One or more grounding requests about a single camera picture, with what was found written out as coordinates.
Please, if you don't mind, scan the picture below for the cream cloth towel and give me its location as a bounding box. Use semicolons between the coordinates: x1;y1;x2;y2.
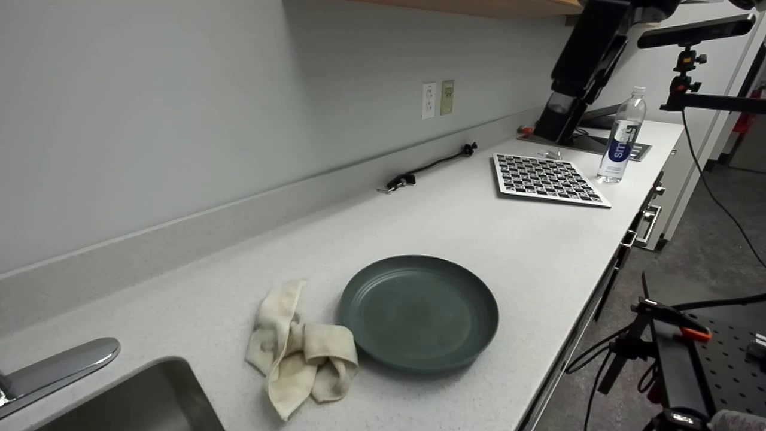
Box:
244;280;360;421

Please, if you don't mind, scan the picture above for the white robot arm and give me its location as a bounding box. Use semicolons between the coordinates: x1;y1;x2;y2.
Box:
535;0;680;143

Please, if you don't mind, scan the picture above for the dark green round plate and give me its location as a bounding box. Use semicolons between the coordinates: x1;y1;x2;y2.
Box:
337;253;501;373

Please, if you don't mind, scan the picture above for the black rod tool on counter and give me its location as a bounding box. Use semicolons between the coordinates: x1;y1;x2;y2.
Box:
381;142;480;194

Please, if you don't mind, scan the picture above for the checkerboard calibration board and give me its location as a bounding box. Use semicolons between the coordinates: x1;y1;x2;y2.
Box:
492;153;609;208

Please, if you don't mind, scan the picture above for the clear plastic water bottle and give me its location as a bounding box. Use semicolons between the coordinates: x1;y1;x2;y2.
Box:
600;88;646;184

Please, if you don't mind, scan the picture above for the stainless steel sink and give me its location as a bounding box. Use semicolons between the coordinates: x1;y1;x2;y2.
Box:
33;358;226;431

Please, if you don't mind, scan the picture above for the black perforated breadboard table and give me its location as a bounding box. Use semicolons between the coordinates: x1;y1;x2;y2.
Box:
692;309;766;416

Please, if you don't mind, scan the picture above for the grey metal faucet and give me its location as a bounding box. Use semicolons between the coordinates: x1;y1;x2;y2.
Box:
0;338;121;419

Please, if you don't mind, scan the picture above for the white wall outlet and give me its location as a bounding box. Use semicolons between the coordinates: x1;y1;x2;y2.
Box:
421;79;458;119

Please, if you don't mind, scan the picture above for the cabinet drawer handle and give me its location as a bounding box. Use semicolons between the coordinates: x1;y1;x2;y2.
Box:
623;204;662;250

